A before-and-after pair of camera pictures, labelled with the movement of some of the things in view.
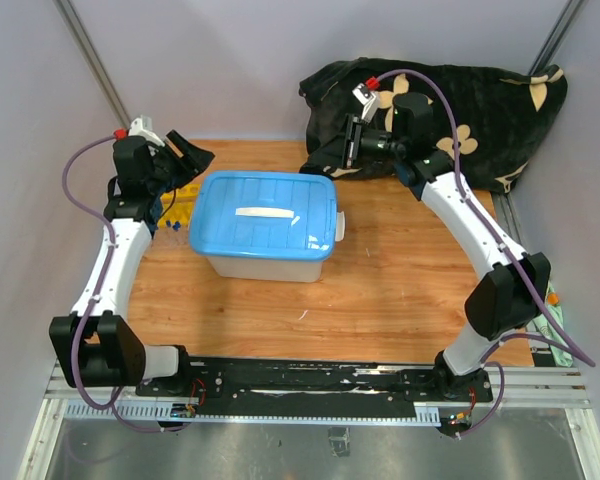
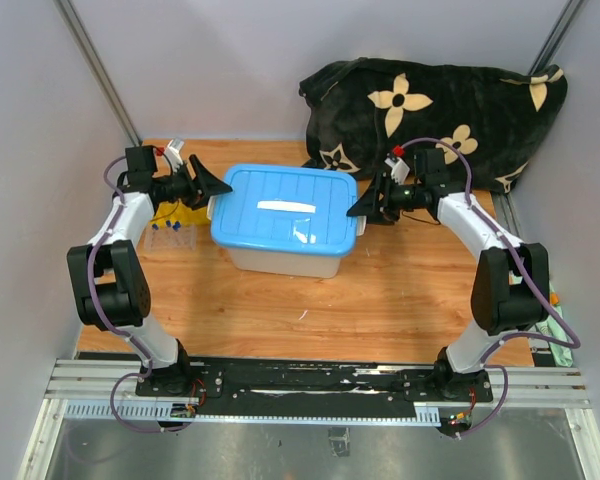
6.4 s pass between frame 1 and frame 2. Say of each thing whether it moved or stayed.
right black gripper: moved
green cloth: stayed
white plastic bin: moved
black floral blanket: stayed
